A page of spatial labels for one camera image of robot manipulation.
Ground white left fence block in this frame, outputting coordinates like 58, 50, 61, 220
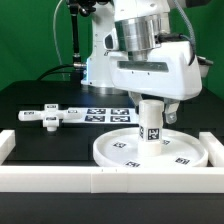
0, 130, 16, 165

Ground white fiducial marker sheet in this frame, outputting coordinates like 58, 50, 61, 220
63, 108, 138, 124

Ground white round table top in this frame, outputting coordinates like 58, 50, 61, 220
93, 127, 208, 168

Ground white fence block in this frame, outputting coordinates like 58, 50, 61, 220
0, 130, 16, 165
199, 132, 224, 167

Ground grey cable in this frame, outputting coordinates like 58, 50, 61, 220
52, 0, 66, 81

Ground black camera pole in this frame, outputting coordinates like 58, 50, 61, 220
66, 0, 96, 70

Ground black cable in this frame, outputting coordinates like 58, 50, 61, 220
35, 64, 83, 82

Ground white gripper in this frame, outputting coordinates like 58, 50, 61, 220
109, 41, 202, 124

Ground white cross-shaped table base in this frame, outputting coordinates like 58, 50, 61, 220
18, 104, 82, 132

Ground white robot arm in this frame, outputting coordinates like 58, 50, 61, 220
82, 0, 212, 124

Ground white right fence block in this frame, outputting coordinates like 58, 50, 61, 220
199, 132, 224, 167

